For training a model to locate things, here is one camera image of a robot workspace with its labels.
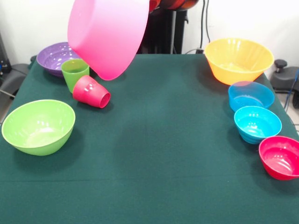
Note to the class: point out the red cup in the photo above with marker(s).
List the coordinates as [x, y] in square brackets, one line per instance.
[90, 93]

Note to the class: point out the pink bowl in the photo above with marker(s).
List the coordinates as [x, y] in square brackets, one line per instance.
[107, 42]

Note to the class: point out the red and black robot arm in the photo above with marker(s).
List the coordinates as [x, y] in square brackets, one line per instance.
[175, 3]

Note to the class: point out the dark green table cloth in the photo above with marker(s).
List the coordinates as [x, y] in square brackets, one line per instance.
[149, 175]

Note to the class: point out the dark green cup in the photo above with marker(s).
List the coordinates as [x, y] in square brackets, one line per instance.
[72, 74]

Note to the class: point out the orange bowl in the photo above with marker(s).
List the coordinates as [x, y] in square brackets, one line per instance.
[238, 77]

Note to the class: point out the translucent blue bowl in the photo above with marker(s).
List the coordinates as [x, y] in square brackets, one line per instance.
[252, 93]

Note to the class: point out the turquoise bowl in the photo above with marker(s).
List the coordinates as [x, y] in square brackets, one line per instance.
[257, 126]

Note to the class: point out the purple bowl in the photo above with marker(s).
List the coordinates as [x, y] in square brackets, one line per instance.
[51, 58]

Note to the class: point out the green bowl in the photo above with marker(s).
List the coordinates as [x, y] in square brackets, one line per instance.
[37, 137]

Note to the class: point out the red bowl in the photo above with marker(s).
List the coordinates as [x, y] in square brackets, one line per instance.
[280, 158]

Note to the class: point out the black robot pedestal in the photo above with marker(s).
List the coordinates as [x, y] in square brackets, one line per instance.
[163, 32]

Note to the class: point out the dark grey pedestal leg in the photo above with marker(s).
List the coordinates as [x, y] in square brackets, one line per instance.
[14, 77]
[285, 79]

